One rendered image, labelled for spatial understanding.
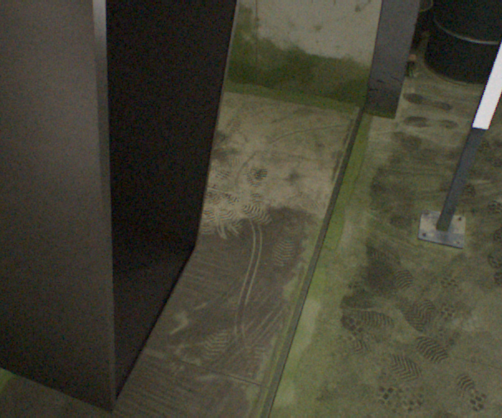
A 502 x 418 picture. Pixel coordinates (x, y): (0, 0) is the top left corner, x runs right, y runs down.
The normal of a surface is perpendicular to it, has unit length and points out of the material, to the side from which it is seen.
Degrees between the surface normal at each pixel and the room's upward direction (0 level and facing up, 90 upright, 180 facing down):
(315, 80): 90
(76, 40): 91
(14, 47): 91
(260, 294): 0
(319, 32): 90
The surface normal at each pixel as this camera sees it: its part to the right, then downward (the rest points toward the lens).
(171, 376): -0.01, -0.70
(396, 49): -0.31, 0.68
